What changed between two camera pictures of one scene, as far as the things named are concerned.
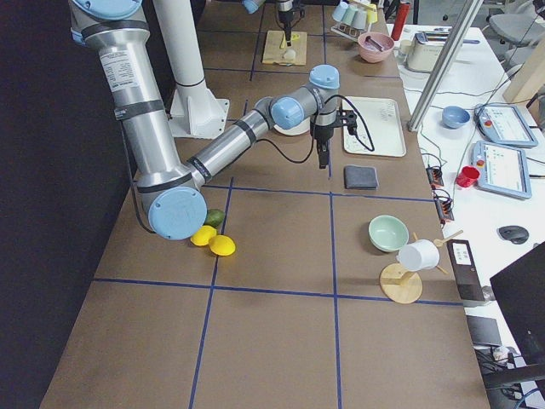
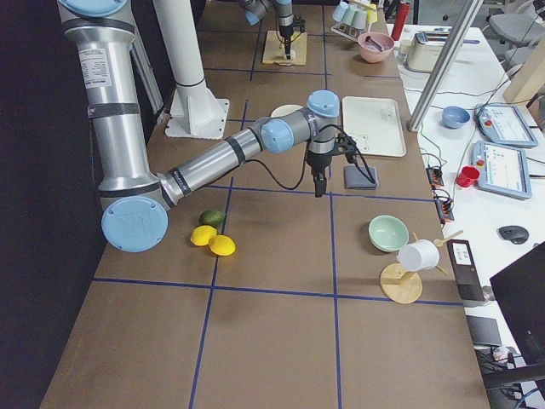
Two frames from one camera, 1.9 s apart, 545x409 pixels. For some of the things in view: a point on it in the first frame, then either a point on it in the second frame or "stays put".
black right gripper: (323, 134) to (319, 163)
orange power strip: (444, 204) stays put
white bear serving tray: (380, 129) stays put
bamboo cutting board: (276, 49) stays put
